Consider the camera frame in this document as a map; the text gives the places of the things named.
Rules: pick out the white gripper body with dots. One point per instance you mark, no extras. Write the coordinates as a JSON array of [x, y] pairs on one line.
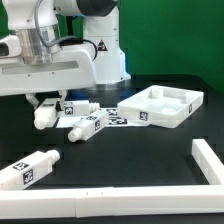
[[71, 68]]

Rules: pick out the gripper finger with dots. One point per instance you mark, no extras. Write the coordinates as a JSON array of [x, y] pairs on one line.
[[60, 102], [32, 100]]

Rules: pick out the white desk top tray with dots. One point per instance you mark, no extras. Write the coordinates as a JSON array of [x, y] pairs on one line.
[[160, 106]]

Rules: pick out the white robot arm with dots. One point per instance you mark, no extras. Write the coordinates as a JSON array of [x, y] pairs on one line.
[[60, 45]]

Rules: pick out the white paper marker sheet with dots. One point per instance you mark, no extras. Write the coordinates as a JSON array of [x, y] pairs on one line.
[[114, 120]]

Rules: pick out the white L-shaped fence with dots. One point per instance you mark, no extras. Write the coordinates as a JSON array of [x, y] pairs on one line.
[[124, 201]]

